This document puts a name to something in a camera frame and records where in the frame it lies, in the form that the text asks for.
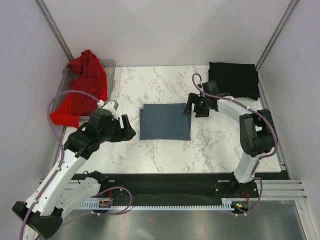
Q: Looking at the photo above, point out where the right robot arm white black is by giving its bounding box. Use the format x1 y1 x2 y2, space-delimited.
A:
184 81 278 197

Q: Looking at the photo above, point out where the left aluminium frame post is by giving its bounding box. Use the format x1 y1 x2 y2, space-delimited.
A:
34 0 74 61

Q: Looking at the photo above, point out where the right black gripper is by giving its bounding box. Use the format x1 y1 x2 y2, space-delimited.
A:
183 92 210 118

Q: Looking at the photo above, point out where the folded black t shirt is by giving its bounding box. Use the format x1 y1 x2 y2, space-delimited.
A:
208 62 260 101

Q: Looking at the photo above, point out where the light blue cable duct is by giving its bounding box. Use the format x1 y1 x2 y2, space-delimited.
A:
75 198 234 211

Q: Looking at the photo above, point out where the right aluminium frame post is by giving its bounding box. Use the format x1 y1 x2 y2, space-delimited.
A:
255 0 300 71

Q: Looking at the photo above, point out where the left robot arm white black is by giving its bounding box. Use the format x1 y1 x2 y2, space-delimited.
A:
12 108 136 240

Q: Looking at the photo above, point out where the aluminium frame post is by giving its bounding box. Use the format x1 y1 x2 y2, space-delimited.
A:
255 0 300 71
34 0 74 61

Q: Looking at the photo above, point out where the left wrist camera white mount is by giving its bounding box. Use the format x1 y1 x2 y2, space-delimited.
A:
97 99 120 119

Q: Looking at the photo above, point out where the blue-grey t shirt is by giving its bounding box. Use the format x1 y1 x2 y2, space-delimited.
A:
139 103 192 141

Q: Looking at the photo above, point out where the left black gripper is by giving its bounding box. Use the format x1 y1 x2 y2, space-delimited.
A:
99 114 136 143

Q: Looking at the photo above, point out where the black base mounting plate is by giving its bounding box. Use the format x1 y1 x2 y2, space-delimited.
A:
99 172 259 199

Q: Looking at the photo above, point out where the clear plastic bin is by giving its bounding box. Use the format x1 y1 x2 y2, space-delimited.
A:
51 59 117 112

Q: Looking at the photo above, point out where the red t shirt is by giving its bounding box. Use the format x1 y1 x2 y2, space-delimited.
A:
50 49 108 128

